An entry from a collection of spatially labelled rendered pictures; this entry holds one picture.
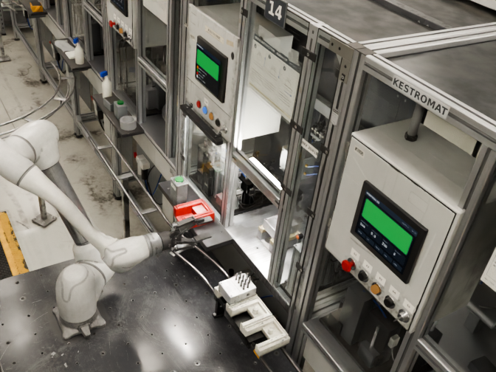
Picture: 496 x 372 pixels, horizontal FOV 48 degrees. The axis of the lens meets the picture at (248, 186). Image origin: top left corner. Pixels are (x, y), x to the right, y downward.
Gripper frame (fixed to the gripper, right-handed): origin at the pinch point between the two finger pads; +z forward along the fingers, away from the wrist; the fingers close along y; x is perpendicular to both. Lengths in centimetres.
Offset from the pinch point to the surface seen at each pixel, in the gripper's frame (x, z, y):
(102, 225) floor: 148, 3, -112
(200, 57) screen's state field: 45, 18, 53
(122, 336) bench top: -3, -38, -44
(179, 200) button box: 43.1, 9.7, -18.7
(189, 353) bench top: -23, -16, -44
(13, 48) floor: 478, 15, -111
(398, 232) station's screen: -76, 18, 51
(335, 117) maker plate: -39, 21, 67
